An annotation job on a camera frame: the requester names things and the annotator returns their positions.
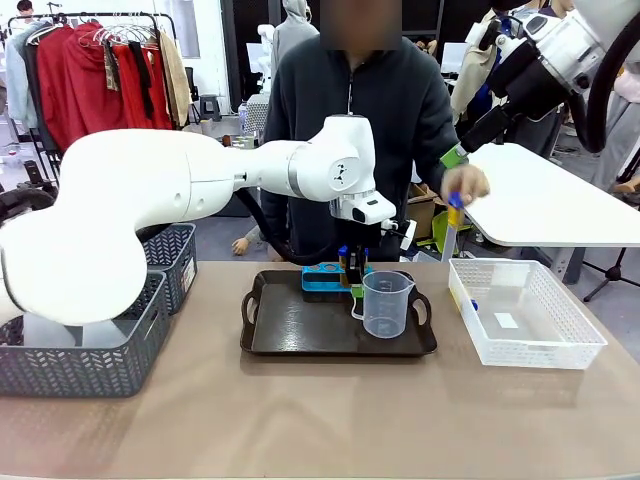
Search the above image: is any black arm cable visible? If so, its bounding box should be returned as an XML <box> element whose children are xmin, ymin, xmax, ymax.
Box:
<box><xmin>566</xmin><ymin>13</ymin><xmax>640</xmax><ymax>155</ymax></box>
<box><xmin>233</xmin><ymin>186</ymin><xmax>352</xmax><ymax>267</ymax></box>

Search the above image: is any grey step stool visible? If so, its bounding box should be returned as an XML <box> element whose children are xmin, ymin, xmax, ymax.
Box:
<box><xmin>198</xmin><ymin>93</ymin><xmax>222</xmax><ymax>122</ymax></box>

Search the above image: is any black tripod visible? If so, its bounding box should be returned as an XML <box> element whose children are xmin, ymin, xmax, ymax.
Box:
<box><xmin>582</xmin><ymin>149</ymin><xmax>640</xmax><ymax>304</ymax></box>

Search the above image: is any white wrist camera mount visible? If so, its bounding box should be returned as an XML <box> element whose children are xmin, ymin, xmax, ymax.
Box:
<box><xmin>381</xmin><ymin>218</ymin><xmax>418</xmax><ymax>251</ymax></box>
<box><xmin>463</xmin><ymin>16</ymin><xmax>507</xmax><ymax>52</ymax></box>

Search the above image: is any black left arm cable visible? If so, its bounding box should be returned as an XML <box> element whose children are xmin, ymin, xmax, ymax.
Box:
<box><xmin>233</xmin><ymin>186</ymin><xmax>352</xmax><ymax>267</ymax></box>

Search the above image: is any mannequin in grey hoodie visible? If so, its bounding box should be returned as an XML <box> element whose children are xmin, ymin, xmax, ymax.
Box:
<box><xmin>271</xmin><ymin>0</ymin><xmax>321</xmax><ymax>76</ymax></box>

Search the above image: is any mannequin in beige coat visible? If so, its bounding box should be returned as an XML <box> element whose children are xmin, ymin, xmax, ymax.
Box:
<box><xmin>449</xmin><ymin>8</ymin><xmax>506</xmax><ymax>126</ymax></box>

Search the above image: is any red dress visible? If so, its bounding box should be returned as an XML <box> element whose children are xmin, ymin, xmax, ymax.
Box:
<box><xmin>111</xmin><ymin>42</ymin><xmax>175</xmax><ymax>132</ymax></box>

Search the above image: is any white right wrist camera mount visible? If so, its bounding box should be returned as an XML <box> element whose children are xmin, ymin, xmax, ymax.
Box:
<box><xmin>463</xmin><ymin>16</ymin><xmax>507</xmax><ymax>52</ymax></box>

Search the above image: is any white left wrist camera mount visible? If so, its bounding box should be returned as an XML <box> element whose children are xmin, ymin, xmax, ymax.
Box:
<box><xmin>381</xmin><ymin>218</ymin><xmax>418</xmax><ymax>251</ymax></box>

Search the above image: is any beige hanging garment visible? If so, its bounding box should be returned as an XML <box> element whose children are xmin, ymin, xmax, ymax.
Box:
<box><xmin>158</xmin><ymin>30</ymin><xmax>192</xmax><ymax>127</ymax></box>

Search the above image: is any black hanging scarf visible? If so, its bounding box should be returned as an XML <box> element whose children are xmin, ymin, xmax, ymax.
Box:
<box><xmin>127</xmin><ymin>40</ymin><xmax>156</xmax><ymax>120</ymax></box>

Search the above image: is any blue test tube rack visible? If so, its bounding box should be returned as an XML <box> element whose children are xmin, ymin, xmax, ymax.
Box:
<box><xmin>301</xmin><ymin>264</ymin><xmax>352</xmax><ymax>293</ymax></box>

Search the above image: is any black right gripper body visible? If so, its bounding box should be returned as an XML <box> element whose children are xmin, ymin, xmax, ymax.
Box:
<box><xmin>486</xmin><ymin>37</ymin><xmax>567</xmax><ymax>122</ymax></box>

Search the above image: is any red hooded jacket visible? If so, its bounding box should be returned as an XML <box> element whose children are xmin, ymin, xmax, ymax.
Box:
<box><xmin>36</xmin><ymin>21</ymin><xmax>130</xmax><ymax>153</ymax></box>

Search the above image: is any mannequin lying in green clothes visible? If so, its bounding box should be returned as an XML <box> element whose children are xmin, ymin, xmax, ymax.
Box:
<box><xmin>231</xmin><ymin>224</ymin><xmax>274</xmax><ymax>257</ymax></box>

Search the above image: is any small grey woven basket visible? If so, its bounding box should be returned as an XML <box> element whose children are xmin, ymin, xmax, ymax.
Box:
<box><xmin>141</xmin><ymin>222</ymin><xmax>198</xmax><ymax>317</ymax></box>

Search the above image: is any dark brown plastic tray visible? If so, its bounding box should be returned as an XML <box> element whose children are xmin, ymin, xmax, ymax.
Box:
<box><xmin>239</xmin><ymin>269</ymin><xmax>439</xmax><ymax>357</ymax></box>

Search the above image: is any person torso dark fleece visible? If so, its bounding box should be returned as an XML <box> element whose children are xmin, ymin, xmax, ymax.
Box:
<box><xmin>259</xmin><ymin>33</ymin><xmax>464</xmax><ymax>264</ymax></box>

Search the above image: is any yellow test tube blue cap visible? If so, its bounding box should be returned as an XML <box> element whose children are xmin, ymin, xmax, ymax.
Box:
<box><xmin>441</xmin><ymin>191</ymin><xmax>464</xmax><ymax>264</ymax></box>
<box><xmin>449</xmin><ymin>284</ymin><xmax>480</xmax><ymax>313</ymax></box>
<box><xmin>337</xmin><ymin>244</ymin><xmax>351</xmax><ymax>290</ymax></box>

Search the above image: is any person left forearm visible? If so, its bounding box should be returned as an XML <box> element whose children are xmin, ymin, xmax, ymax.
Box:
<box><xmin>418</xmin><ymin>117</ymin><xmax>464</xmax><ymax>185</ymax></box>

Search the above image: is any white dotted bin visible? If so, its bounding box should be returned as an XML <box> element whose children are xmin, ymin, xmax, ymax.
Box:
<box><xmin>243</xmin><ymin>93</ymin><xmax>272</xmax><ymax>135</ymax></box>

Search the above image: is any patterned brown scarf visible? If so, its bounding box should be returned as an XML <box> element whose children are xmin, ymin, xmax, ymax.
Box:
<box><xmin>101</xmin><ymin>38</ymin><xmax>122</xmax><ymax>92</ymax></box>

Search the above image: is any white perforated plastic basket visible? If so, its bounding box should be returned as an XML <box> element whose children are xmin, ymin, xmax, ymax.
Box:
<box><xmin>447</xmin><ymin>257</ymin><xmax>609</xmax><ymax>371</ymax></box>

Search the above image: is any large grey woven basket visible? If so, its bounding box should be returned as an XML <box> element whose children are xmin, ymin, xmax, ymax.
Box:
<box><xmin>0</xmin><ymin>270</ymin><xmax>172</xmax><ymax>399</ymax></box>

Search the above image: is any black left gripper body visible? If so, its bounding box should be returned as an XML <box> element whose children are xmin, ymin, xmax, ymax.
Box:
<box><xmin>344</xmin><ymin>221</ymin><xmax>384</xmax><ymax>262</ymax></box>

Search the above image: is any brown cardboard box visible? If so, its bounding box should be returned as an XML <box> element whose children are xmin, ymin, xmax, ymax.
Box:
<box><xmin>407</xmin><ymin>182</ymin><xmax>447</xmax><ymax>240</ymax></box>

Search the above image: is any black metal clothes rack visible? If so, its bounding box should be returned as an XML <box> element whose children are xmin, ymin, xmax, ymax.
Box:
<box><xmin>6</xmin><ymin>11</ymin><xmax>185</xmax><ymax>132</ymax></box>

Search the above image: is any person left hand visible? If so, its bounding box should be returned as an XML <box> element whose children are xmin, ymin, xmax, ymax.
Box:
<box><xmin>441</xmin><ymin>163</ymin><xmax>492</xmax><ymax>208</ymax></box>

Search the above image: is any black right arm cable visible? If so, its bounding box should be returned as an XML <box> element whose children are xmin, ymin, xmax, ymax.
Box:
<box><xmin>566</xmin><ymin>13</ymin><xmax>640</xmax><ymax>155</ymax></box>

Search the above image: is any clear plastic measuring cup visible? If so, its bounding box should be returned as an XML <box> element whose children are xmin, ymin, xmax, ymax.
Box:
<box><xmin>351</xmin><ymin>270</ymin><xmax>417</xmax><ymax>340</ymax></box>

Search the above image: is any pale blue grey jacket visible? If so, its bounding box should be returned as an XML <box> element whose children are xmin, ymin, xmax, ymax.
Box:
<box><xmin>3</xmin><ymin>23</ymin><xmax>40</xmax><ymax>126</ymax></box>

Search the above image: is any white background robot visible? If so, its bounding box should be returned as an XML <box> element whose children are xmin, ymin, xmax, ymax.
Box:
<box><xmin>256</xmin><ymin>23</ymin><xmax>277</xmax><ymax>94</ymax></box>

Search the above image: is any white side table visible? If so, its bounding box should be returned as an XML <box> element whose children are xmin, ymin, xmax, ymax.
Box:
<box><xmin>462</xmin><ymin>141</ymin><xmax>640</xmax><ymax>284</ymax></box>

